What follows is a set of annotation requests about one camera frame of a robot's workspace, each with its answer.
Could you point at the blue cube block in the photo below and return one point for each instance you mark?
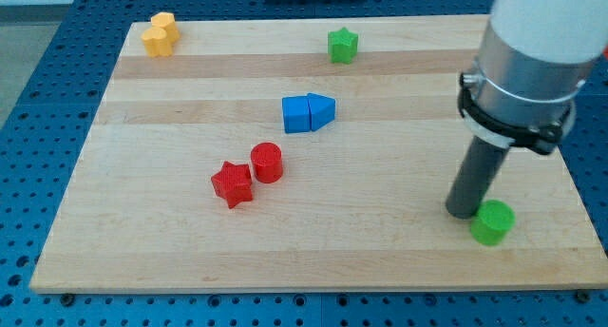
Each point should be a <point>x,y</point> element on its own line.
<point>296,114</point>

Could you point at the light wooden board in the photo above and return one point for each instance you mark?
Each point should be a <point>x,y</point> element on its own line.
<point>361,202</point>

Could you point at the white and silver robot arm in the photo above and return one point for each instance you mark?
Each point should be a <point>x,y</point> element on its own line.
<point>534,58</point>

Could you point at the green cylinder block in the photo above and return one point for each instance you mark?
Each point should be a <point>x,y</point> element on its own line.
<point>492,222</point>

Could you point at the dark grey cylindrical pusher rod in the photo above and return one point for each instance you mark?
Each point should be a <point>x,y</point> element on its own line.
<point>478,169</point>

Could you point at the yellow heart block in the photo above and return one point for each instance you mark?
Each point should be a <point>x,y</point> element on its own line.
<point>156,42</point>

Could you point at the red star block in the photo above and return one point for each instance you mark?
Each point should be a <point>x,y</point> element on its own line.
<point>233,183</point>

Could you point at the yellow hexagon block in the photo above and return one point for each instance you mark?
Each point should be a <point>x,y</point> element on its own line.
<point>166,20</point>

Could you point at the red cylinder block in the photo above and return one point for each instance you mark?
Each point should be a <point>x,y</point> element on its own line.
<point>266,159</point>

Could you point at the green star block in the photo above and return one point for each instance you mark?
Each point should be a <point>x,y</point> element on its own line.
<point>342,46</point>

